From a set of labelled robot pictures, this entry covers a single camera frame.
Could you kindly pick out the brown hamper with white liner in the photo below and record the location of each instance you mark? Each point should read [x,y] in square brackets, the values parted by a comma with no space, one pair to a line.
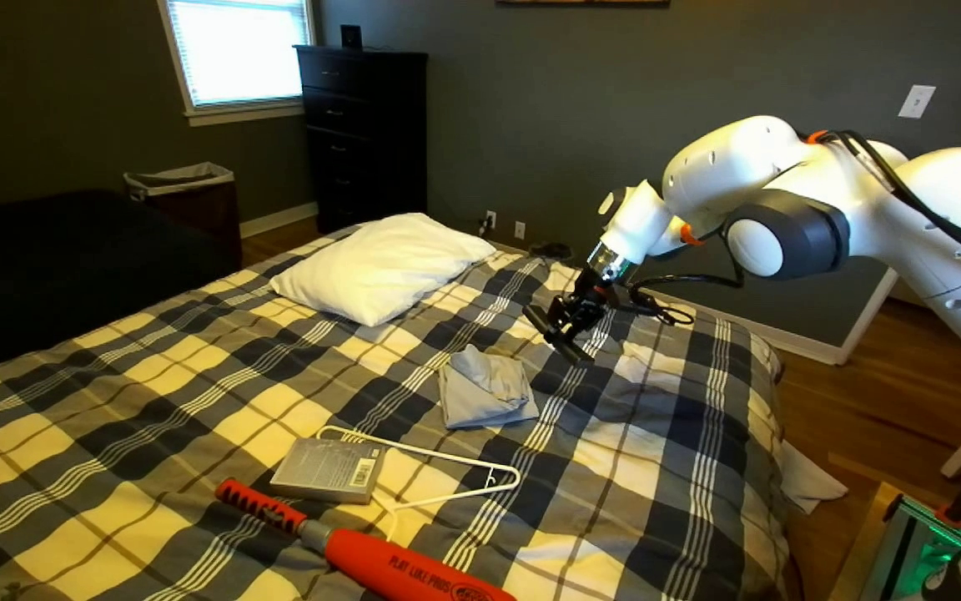
[180,196]

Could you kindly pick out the red plastic tool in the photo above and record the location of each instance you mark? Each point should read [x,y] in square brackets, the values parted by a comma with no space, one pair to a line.
[383,557]

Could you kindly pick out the green device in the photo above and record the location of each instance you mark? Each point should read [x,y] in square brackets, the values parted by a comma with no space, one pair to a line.
[927,553]

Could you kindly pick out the plaid yellow grey bedspread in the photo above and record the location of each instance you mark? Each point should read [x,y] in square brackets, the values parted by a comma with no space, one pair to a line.
[169,389]

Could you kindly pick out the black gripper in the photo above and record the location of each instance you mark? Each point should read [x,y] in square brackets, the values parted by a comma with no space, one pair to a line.
[594,295]

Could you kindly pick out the small dark object on dresser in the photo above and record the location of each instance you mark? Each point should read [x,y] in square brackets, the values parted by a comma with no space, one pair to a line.
[351,38]

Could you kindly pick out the folded blue-grey cloth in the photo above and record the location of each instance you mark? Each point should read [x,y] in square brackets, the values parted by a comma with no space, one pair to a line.
[487,391]

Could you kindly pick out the white light switch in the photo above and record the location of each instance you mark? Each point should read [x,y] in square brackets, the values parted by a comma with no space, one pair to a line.
[915,100]

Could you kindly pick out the wooden board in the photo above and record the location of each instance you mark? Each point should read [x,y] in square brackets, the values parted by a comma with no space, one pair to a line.
[864,544]

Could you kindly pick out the white wall outlet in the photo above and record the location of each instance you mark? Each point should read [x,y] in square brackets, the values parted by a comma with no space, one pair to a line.
[518,229]
[490,222]

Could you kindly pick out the wall picture frame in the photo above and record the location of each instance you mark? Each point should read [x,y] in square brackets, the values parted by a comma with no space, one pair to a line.
[581,3]

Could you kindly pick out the flat grey box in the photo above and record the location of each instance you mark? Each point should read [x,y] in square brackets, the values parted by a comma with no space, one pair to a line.
[327,468]

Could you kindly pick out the bright window with white frame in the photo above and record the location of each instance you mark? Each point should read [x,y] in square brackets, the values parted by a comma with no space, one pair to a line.
[237,51]

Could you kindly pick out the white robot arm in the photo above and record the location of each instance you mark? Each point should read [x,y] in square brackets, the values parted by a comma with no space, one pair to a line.
[892,213]

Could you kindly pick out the white pillow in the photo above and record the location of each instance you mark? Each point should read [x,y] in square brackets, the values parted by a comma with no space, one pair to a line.
[383,267]

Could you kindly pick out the white paper sheet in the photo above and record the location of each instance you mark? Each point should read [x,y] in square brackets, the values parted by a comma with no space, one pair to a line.
[813,482]

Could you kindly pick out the white framed grey board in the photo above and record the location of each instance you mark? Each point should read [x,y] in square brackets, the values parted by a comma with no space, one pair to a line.
[801,305]

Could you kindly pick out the black dresser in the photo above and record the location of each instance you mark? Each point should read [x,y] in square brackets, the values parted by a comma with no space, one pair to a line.
[364,135]

